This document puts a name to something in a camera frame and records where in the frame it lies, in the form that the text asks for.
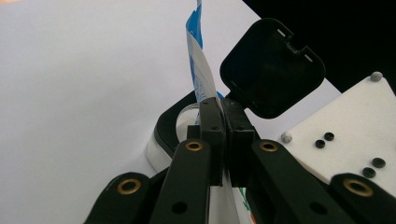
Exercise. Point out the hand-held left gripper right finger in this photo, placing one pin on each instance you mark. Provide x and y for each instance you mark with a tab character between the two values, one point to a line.
264	174

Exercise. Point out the wooden table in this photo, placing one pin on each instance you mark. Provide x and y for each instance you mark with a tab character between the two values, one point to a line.
6	1

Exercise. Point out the clear jar with black lid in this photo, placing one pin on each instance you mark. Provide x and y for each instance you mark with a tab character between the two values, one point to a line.
271	68

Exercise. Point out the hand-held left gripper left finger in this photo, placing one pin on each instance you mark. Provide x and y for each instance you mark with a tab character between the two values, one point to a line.
193	174

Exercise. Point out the blue and white milk pouch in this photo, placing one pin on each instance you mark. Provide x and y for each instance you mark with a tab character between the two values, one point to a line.
199	62

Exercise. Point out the white table mat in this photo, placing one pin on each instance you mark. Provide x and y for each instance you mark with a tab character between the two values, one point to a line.
77	93

